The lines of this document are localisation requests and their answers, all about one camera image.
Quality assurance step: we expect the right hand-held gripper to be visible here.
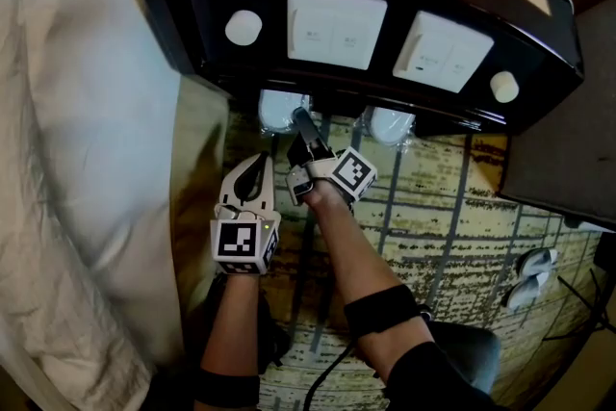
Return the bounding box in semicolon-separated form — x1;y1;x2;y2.
285;107;380;208

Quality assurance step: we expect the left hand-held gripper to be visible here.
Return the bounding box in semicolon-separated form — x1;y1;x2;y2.
209;151;283;276

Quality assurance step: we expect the black forearm band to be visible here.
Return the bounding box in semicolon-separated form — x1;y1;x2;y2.
194;368;261;410
344;284;423;337

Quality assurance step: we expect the person's right forearm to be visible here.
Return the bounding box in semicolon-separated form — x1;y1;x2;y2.
302;187;437;384

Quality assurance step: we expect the person's left forearm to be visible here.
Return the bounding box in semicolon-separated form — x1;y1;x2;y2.
194;272;264;411

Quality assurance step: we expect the beige bed base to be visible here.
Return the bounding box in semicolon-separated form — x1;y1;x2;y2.
170;76;232;352

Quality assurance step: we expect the white round knob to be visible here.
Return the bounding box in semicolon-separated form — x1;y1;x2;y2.
224;9;264;47
489;70;520;104

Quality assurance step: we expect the white bed duvet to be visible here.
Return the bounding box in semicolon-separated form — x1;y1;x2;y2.
0;0;187;411

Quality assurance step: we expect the armchair with blue seat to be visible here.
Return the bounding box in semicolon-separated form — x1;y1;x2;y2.
498;7;616;230

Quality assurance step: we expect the person's black top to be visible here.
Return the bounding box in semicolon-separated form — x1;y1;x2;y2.
384;341;511;411

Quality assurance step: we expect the black waste bin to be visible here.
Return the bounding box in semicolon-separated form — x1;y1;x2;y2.
594;233;616;275

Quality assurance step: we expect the black tripod light stand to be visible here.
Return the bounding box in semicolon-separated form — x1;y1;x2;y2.
542;269;616;343

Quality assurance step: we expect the white square switch panel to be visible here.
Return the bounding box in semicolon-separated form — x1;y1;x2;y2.
392;10;496;93
287;0;389;71

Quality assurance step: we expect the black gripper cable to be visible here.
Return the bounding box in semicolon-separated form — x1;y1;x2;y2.
302;341;357;411

